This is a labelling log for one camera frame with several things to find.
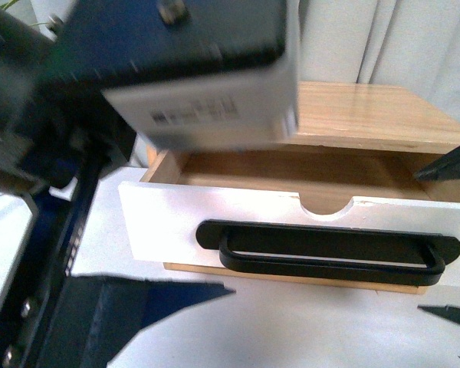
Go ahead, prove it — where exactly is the black white camera box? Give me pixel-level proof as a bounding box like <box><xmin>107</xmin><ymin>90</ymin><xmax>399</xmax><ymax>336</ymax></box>
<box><xmin>39</xmin><ymin>1</ymin><xmax>300</xmax><ymax>151</ymax></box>

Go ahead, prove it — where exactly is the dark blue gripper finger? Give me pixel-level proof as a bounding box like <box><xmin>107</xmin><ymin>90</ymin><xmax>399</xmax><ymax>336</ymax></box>
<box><xmin>53</xmin><ymin>276</ymin><xmax>234</xmax><ymax>367</ymax></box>

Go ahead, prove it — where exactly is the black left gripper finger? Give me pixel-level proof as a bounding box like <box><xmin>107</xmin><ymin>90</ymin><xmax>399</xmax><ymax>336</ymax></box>
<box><xmin>413</xmin><ymin>146</ymin><xmax>460</xmax><ymax>181</ymax></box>

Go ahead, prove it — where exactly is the black drawer handle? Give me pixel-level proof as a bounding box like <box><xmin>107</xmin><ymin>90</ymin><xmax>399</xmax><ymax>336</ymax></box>
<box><xmin>195</xmin><ymin>219</ymin><xmax>460</xmax><ymax>286</ymax></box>

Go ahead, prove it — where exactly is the grey curtain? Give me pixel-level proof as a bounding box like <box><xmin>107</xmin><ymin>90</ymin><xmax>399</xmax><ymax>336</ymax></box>
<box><xmin>298</xmin><ymin>1</ymin><xmax>460</xmax><ymax>123</ymax></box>

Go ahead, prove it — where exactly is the white drawer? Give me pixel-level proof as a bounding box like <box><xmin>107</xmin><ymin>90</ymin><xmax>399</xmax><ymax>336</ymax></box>
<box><xmin>119</xmin><ymin>147</ymin><xmax>460</xmax><ymax>287</ymax></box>

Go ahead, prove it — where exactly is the wooden drawer cabinet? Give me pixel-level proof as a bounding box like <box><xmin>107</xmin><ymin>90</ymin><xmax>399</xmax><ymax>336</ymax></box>
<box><xmin>146</xmin><ymin>80</ymin><xmax>460</xmax><ymax>296</ymax></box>

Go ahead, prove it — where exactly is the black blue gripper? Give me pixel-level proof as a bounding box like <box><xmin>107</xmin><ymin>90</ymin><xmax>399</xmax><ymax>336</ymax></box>
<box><xmin>0</xmin><ymin>1</ymin><xmax>153</xmax><ymax>367</ymax></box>

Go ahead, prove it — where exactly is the dark gripper finger tip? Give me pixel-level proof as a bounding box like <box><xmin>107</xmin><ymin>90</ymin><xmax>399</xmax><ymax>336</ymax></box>
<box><xmin>417</xmin><ymin>305</ymin><xmax>460</xmax><ymax>326</ymax></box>

